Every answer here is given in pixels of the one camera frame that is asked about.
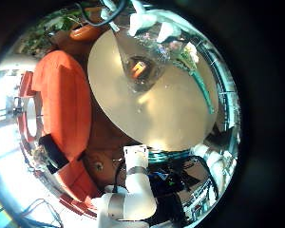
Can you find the orange sofa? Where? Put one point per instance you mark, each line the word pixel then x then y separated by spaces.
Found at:
pixel 63 104

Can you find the round beige table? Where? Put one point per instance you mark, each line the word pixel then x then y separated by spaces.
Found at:
pixel 167 120

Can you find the clear glass vase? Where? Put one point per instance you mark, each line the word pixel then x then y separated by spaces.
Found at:
pixel 139 68

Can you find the black cushion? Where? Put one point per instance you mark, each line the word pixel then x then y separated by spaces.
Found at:
pixel 52 150

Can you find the green leafy plant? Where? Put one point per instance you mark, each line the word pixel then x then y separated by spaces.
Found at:
pixel 44 31

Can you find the orange chair frame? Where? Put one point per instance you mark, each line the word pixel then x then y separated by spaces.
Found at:
pixel 24 91

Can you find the orange plant pot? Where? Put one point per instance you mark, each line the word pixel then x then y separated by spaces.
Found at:
pixel 85 32

